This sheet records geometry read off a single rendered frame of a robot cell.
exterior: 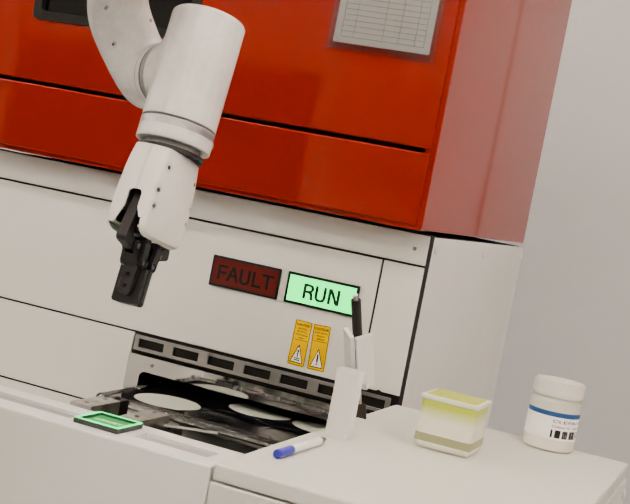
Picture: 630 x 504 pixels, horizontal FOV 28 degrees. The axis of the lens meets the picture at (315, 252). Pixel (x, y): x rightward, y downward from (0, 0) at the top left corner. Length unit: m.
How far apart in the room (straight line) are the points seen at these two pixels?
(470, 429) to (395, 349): 0.34
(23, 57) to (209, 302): 0.51
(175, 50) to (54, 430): 0.43
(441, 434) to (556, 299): 1.77
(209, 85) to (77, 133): 0.70
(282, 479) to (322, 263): 0.68
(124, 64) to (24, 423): 0.41
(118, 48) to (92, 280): 0.70
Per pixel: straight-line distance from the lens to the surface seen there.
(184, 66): 1.36
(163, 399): 1.90
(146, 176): 1.33
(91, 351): 2.07
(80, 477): 1.36
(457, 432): 1.55
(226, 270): 1.95
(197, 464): 1.29
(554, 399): 1.73
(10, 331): 2.15
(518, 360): 3.33
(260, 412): 1.94
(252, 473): 1.27
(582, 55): 3.34
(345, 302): 1.87
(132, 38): 1.44
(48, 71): 2.08
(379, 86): 1.83
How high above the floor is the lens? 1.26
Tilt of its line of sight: 3 degrees down
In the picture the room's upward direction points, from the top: 11 degrees clockwise
